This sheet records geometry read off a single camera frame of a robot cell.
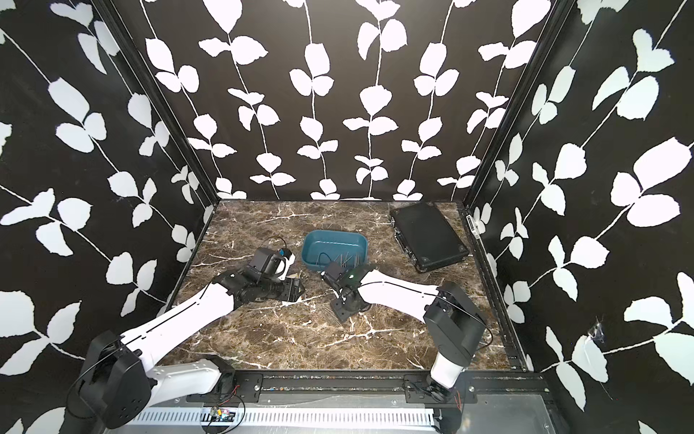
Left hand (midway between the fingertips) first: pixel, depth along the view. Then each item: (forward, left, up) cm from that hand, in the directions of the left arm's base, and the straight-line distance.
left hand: (298, 284), depth 83 cm
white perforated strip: (-33, 0, -11) cm, 35 cm away
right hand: (-6, -14, -6) cm, 16 cm away
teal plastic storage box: (+22, -5, -11) cm, 25 cm away
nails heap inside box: (+15, -15, -11) cm, 24 cm away
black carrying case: (+25, -49, -10) cm, 56 cm away
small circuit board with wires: (-32, +19, -12) cm, 39 cm away
